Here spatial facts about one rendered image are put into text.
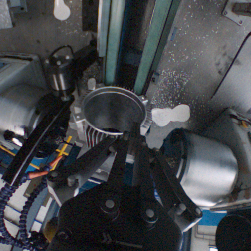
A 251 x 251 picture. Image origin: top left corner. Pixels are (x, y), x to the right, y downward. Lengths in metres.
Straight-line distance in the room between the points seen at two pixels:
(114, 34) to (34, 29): 0.40
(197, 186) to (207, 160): 0.07
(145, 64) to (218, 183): 0.37
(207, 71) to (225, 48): 0.10
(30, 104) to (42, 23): 0.34
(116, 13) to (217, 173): 0.46
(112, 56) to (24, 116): 0.29
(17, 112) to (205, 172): 0.53
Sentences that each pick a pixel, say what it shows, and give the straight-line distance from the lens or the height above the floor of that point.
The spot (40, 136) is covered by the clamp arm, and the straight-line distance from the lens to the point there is 0.28.
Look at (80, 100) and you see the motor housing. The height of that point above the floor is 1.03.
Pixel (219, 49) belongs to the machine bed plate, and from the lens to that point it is 0.47.
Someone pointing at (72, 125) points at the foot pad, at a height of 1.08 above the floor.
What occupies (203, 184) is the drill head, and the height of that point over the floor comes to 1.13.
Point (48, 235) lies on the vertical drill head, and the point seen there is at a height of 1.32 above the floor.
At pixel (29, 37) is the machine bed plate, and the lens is 0.67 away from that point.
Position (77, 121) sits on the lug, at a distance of 0.25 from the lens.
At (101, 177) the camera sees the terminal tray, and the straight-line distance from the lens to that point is 0.40.
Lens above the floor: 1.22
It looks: 39 degrees down
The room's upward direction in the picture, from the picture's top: 163 degrees counter-clockwise
